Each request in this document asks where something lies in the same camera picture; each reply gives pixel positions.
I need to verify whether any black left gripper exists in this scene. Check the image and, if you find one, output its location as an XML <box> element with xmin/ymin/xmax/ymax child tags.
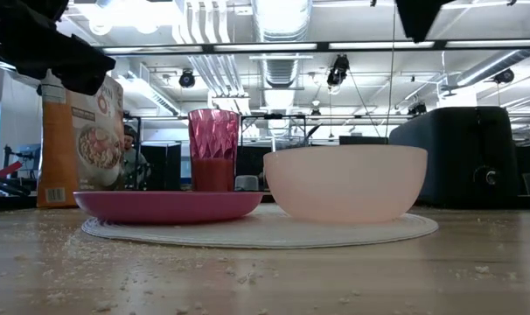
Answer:
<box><xmin>0</xmin><ymin>0</ymin><xmax>117</xmax><ymax>97</ymax></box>

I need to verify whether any pumpkin cereal box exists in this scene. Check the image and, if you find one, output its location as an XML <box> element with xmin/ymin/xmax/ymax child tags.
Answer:
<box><xmin>36</xmin><ymin>72</ymin><xmax>127</xmax><ymax>209</ymax></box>

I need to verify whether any blue handled spoon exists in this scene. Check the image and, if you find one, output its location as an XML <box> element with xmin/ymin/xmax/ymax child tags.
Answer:
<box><xmin>303</xmin><ymin>122</ymin><xmax>324</xmax><ymax>146</ymax></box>

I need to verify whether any red faceted plastic tumbler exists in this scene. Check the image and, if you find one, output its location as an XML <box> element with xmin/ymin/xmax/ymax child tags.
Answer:
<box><xmin>186</xmin><ymin>108</ymin><xmax>241</xmax><ymax>193</ymax></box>

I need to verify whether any magenta plastic plate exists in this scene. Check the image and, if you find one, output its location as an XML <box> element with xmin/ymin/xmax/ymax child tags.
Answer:
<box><xmin>73</xmin><ymin>190</ymin><xmax>265</xmax><ymax>226</ymax></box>

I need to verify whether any pale pink bowl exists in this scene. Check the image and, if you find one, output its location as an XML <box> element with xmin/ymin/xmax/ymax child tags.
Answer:
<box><xmin>262</xmin><ymin>144</ymin><xmax>429</xmax><ymax>225</ymax></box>

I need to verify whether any black ceiling spotlight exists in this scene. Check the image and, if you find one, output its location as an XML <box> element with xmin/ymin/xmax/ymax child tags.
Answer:
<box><xmin>178</xmin><ymin>68</ymin><xmax>197</xmax><ymax>89</ymax></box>
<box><xmin>326</xmin><ymin>53</ymin><xmax>351</xmax><ymax>95</ymax></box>
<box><xmin>493</xmin><ymin>68</ymin><xmax>516</xmax><ymax>85</ymax></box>

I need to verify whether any computer monitor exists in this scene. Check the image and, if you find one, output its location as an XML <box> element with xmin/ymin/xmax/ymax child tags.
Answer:
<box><xmin>14</xmin><ymin>143</ymin><xmax>42</xmax><ymax>172</ymax></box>

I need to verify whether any person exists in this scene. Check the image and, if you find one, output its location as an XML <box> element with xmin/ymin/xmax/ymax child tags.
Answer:
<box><xmin>122</xmin><ymin>124</ymin><xmax>153</xmax><ymax>191</ymax></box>

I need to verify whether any red bar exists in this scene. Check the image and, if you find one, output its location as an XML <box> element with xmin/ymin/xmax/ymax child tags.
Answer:
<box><xmin>0</xmin><ymin>160</ymin><xmax>24</xmax><ymax>179</ymax></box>

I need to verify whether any black cabinet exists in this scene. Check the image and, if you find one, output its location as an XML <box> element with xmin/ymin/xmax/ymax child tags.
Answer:
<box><xmin>139</xmin><ymin>141</ymin><xmax>183</xmax><ymax>192</ymax></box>

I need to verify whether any black two-slot toaster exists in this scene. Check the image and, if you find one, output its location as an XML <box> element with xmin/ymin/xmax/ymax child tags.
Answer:
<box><xmin>387</xmin><ymin>105</ymin><xmax>520</xmax><ymax>209</ymax></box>

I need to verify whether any clear drinking glass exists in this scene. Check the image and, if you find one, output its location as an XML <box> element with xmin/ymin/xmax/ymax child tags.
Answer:
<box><xmin>270</xmin><ymin>135</ymin><xmax>313</xmax><ymax>152</ymax></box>

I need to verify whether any white round woven placemat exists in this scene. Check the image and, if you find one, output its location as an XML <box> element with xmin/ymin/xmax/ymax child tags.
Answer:
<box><xmin>80</xmin><ymin>202</ymin><xmax>440</xmax><ymax>250</ymax></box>

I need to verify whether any silver ventilation duct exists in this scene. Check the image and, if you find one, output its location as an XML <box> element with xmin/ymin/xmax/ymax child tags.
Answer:
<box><xmin>252</xmin><ymin>0</ymin><xmax>314</xmax><ymax>89</ymax></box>

